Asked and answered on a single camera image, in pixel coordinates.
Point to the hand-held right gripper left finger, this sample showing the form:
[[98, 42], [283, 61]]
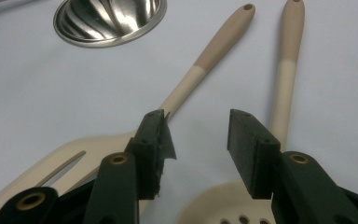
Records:
[[118, 186]]

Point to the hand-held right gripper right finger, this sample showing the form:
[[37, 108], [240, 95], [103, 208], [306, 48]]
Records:
[[254, 155]]

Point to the beige perforated skimmer spoon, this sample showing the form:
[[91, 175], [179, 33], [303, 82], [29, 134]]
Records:
[[287, 62]]

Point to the beige slotted spatula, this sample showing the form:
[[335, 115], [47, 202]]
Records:
[[217, 46]]

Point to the steel utensil rack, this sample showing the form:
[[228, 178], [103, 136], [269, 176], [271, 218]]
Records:
[[112, 18]]

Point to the white paper sheet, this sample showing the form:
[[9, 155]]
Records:
[[43, 93]]

